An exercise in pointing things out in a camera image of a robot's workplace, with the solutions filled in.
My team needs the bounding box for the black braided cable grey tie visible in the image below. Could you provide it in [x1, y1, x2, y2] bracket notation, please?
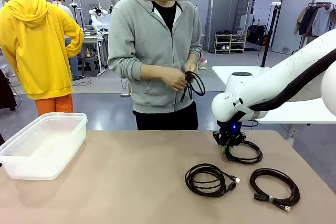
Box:
[249, 168, 301, 213]

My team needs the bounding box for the mannequin in yellow hoodie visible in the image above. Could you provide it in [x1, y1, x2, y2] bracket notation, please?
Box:
[0, 0, 85, 117]

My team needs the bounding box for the grey step stool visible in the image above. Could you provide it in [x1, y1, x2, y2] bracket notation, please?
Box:
[80, 56, 100, 77]

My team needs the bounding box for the person in grey hoodie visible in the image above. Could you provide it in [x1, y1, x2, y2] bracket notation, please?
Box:
[107, 0, 204, 131]

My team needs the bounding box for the wooden shoe rack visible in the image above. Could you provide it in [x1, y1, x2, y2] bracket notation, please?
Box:
[214, 33, 247, 54]

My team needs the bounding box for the black cable white-tipped plug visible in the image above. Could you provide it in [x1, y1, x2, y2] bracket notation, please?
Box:
[184, 163, 241, 198]

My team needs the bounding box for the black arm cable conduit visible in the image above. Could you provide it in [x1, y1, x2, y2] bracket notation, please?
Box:
[249, 49, 336, 112]

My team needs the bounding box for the person's left forearm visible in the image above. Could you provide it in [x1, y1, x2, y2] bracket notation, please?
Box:
[187, 51, 199, 65]

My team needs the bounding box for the clothes rack with garments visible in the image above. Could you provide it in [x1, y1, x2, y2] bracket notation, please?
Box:
[293, 1, 336, 38]

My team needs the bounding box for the person's right forearm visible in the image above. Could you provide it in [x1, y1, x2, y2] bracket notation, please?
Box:
[140, 63, 163, 82]

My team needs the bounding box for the clear plastic storage container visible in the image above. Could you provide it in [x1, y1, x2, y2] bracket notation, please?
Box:
[0, 112, 88, 181]

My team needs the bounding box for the person's left hand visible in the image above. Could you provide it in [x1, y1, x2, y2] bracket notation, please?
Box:
[183, 61, 198, 74]

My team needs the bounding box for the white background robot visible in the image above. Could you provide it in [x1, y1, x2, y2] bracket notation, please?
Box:
[88, 5, 111, 35]

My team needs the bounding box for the black pole stand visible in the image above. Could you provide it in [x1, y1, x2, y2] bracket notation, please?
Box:
[259, 1, 282, 68]

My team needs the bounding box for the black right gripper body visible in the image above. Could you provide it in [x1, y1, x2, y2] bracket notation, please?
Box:
[213, 121, 247, 147]

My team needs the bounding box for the black luggage pile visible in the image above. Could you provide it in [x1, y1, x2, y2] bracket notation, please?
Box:
[246, 24, 268, 46]

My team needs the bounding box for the white table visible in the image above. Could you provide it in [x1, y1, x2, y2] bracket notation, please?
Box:
[211, 66, 336, 141]

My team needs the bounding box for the background workbench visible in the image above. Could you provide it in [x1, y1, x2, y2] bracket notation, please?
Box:
[78, 31, 108, 77]

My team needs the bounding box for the person's right hand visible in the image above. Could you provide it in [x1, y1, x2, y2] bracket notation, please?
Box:
[160, 67, 188, 92]

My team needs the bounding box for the black camera tripod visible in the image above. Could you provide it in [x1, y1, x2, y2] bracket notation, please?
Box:
[69, 0, 86, 31]

